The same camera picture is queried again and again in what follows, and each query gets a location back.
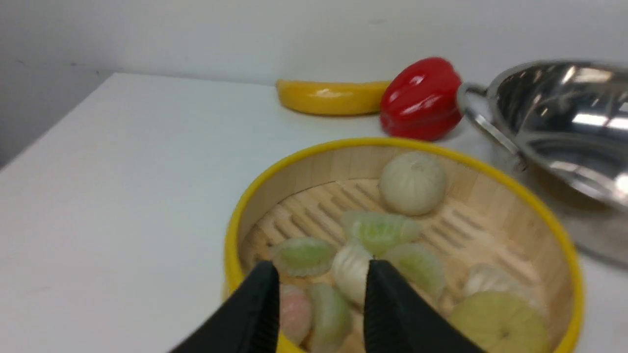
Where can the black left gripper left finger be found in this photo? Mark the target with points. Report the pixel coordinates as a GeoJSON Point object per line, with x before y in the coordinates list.
{"type": "Point", "coordinates": [248, 322]}

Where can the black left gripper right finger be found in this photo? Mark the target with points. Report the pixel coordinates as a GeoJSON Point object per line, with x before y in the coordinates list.
{"type": "Point", "coordinates": [398, 320]}

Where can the yellow rimmed bamboo steamer basket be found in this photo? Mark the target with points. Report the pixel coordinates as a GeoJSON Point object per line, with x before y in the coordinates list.
{"type": "Point", "coordinates": [486, 217]}

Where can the stainless steel pot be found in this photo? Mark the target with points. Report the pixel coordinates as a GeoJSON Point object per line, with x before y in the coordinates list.
{"type": "Point", "coordinates": [560, 127]}

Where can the pink dumpling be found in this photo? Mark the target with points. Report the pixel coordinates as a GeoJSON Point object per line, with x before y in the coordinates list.
{"type": "Point", "coordinates": [296, 313]}

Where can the green dumpling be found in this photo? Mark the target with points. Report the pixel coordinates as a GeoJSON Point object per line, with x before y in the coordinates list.
{"type": "Point", "coordinates": [377, 232]}
{"type": "Point", "coordinates": [303, 257]}
{"type": "Point", "coordinates": [420, 266]}
{"type": "Point", "coordinates": [332, 319]}

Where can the white dumpling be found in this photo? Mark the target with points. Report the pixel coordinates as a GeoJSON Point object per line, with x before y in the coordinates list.
{"type": "Point", "coordinates": [350, 269]}
{"type": "Point", "coordinates": [486, 277]}

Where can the yellow-green round bun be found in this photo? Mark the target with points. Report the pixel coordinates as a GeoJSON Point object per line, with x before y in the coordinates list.
{"type": "Point", "coordinates": [501, 322]}

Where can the white round bun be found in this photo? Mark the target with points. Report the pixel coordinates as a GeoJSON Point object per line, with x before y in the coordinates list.
{"type": "Point", "coordinates": [413, 183]}

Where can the red bell pepper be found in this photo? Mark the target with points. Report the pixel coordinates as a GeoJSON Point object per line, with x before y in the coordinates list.
{"type": "Point", "coordinates": [421, 102]}

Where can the yellow banana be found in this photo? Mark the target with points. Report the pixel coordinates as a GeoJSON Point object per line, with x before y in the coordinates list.
{"type": "Point", "coordinates": [331, 98]}

